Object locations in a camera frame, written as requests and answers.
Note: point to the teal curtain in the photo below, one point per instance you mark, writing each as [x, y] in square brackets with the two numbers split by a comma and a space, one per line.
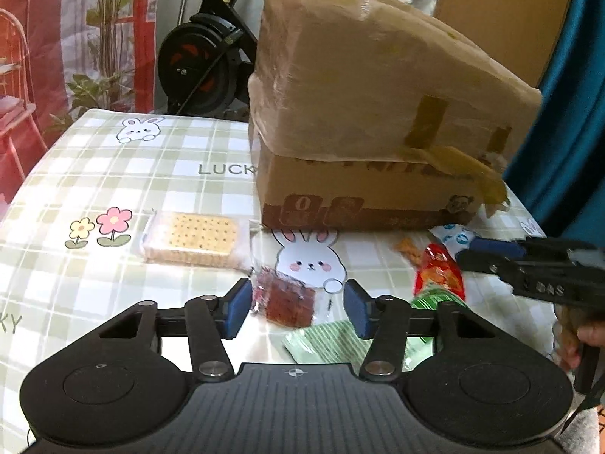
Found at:
[576, 127]

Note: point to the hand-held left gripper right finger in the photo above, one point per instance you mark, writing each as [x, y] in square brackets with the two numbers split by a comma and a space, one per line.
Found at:
[357, 312]

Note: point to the light green snack packet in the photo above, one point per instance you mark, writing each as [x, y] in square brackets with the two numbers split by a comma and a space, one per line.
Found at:
[326, 345]

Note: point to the black exercise bike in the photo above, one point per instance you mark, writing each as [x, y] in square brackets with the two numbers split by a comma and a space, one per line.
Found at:
[203, 56]

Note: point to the taped cardboard box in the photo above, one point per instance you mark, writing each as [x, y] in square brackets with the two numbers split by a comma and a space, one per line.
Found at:
[378, 104]

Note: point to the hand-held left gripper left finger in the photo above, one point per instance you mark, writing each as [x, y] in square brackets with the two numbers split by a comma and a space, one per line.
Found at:
[236, 314]

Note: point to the brown wooden board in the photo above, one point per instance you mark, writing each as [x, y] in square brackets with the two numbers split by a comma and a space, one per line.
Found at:
[496, 9]

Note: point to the pink printed backdrop cloth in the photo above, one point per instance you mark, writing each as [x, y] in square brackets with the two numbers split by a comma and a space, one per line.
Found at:
[47, 56]

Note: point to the white blue-dotted snack packet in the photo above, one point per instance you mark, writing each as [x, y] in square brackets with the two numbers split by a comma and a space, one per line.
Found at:
[453, 236]

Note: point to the brown dried meat packet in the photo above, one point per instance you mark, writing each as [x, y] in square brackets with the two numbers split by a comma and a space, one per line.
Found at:
[288, 300]

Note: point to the person's right hand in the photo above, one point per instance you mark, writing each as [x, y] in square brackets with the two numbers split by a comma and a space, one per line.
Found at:
[567, 335]

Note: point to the green checked tablecloth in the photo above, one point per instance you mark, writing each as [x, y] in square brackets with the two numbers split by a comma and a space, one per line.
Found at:
[94, 175]

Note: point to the red snack packet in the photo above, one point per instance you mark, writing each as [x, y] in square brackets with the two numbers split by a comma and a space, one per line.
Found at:
[437, 269]

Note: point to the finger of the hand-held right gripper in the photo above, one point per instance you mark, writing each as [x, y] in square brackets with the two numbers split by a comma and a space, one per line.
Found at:
[496, 247]
[496, 265]

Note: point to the bright green snack packet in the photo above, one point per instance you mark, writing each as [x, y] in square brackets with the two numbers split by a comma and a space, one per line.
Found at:
[435, 298]

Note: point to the small orange snack piece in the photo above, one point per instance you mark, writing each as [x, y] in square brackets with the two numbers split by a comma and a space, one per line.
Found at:
[409, 248]

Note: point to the clear cracker packet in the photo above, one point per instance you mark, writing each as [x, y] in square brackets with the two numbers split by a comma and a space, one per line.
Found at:
[198, 239]

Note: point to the grey cloth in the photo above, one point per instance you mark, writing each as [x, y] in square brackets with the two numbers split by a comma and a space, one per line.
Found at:
[586, 435]

